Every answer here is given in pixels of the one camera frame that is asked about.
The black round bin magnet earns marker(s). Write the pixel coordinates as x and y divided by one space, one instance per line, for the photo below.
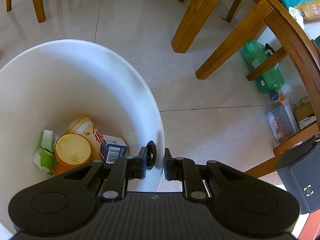
152 155

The wooden chair right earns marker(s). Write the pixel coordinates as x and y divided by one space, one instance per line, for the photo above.
301 71

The wooden dining table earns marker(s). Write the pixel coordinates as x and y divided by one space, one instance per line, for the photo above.
194 19

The blue carton box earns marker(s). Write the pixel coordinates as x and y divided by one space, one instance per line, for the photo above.
112 148

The green plastic case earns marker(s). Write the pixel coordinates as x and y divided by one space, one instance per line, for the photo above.
262 62

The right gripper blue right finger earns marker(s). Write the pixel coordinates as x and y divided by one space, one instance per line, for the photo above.
173 167

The teal orange package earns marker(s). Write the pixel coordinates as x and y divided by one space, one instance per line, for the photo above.
301 0

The brown cardboard carton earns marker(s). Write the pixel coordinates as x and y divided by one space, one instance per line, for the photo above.
304 113

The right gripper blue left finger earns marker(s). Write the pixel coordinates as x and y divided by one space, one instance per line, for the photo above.
138 165

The dark leather box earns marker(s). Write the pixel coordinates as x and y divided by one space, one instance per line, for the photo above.
298 169

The clear plastic storage box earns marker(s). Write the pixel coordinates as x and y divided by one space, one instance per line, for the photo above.
281 120

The milk tea paper cup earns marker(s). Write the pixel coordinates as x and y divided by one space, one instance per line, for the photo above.
84 126

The orange half cut fruit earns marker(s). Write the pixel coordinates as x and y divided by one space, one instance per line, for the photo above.
72 150

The white plastic trash bin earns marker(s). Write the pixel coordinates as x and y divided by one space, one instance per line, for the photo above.
49 86

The green white snack wrapper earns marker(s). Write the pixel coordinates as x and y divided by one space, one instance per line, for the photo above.
44 157

